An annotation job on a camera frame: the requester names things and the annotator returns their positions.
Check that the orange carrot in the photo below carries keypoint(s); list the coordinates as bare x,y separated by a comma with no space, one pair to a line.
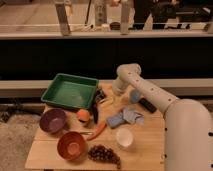
98,131

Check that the white cup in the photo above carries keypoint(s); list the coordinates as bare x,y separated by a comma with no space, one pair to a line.
124,137

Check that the green plastic tray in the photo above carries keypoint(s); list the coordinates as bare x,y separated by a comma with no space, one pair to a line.
70,91

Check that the grey-blue crumpled cloth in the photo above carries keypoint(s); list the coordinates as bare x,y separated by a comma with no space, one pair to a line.
133,116

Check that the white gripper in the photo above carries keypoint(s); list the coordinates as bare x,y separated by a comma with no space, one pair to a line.
118,87

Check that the bunch of dark grapes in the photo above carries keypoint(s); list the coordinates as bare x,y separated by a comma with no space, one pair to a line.
100,153

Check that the orange fruit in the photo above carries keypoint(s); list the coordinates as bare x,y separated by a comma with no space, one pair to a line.
83,115

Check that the purple bowl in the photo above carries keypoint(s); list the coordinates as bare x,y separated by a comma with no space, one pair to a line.
53,120

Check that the yellow banana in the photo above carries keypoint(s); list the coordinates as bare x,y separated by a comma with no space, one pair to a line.
111,100

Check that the black handled knife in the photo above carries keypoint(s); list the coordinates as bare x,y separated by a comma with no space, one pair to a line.
99,95

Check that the blue sponge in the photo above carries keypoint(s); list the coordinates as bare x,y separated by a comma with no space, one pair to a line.
115,120

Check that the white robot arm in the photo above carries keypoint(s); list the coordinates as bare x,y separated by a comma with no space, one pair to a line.
188,142

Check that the orange-brown bowl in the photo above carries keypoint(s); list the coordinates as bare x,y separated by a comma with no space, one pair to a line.
71,146

